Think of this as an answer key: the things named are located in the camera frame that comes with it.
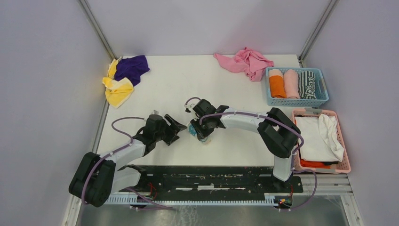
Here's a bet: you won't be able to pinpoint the orange cloth in basket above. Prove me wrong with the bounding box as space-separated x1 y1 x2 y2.
300 159 331 169

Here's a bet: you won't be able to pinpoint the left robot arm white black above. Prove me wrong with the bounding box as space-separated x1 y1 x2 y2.
68 114 187 207

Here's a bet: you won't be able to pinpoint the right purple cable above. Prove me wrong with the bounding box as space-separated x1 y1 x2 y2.
184 97 318 212

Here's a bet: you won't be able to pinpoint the pink crumpled towel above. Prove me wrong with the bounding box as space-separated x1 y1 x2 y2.
213 47 274 82

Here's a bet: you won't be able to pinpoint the blue plastic basket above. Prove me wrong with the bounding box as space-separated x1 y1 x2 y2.
264 67 329 107

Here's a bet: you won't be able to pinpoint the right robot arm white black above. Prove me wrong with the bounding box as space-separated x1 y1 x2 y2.
184 98 304 192

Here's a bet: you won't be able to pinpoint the blue slotted cable duct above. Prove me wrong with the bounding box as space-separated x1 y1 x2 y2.
105 193 278 207

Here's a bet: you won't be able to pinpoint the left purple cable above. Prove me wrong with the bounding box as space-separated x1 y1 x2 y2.
81 117 174 211

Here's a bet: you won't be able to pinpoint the orange rolled towel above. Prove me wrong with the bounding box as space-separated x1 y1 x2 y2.
268 69 287 98

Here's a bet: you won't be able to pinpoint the white cloth in basket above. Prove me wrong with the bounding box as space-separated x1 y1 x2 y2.
295 114 344 162

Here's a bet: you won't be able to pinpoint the aluminium frame rails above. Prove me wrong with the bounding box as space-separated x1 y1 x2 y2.
62 174 363 226

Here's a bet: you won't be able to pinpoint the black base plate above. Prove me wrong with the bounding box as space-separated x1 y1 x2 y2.
131 165 303 202

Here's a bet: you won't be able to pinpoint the green white striped towel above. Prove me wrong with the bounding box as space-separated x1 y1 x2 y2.
298 71 316 99

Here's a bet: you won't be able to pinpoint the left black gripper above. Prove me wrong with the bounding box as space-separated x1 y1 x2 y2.
154 114 186 146

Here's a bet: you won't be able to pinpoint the light pink rolled towel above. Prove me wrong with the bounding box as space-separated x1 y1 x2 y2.
283 69 300 99

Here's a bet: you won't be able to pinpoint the purple cable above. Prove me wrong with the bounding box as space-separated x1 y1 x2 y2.
81 117 174 211
184 97 318 212

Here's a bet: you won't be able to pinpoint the yellow towel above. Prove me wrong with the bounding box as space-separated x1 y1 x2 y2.
102 57 134 109

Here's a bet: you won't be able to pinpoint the purple towel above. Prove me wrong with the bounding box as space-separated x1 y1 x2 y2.
114 55 150 86

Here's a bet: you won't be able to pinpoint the teal patterned towel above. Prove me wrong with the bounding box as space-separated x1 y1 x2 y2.
187 122 212 145

